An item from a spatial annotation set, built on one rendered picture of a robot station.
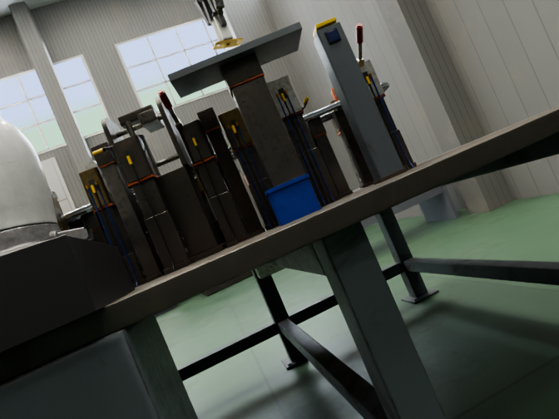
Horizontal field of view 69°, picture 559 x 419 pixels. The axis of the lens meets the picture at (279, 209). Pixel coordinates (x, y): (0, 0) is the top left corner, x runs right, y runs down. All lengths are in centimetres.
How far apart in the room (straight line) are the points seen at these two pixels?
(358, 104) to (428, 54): 329
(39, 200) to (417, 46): 394
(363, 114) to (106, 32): 886
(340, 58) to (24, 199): 82
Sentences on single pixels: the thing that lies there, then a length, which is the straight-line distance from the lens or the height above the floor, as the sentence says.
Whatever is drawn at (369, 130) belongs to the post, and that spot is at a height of 84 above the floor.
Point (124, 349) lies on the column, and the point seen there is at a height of 63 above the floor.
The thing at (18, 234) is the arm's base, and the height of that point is 86.
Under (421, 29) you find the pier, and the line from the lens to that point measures 448.
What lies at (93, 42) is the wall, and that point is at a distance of 973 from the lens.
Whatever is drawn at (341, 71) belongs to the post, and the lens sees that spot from 116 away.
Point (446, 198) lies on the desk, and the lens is 460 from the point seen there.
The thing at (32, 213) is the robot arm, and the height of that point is 89.
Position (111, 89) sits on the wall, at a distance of 927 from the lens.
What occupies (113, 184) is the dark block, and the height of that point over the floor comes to 100.
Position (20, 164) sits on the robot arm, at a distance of 81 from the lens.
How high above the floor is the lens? 72
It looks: 1 degrees up
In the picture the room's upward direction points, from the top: 23 degrees counter-clockwise
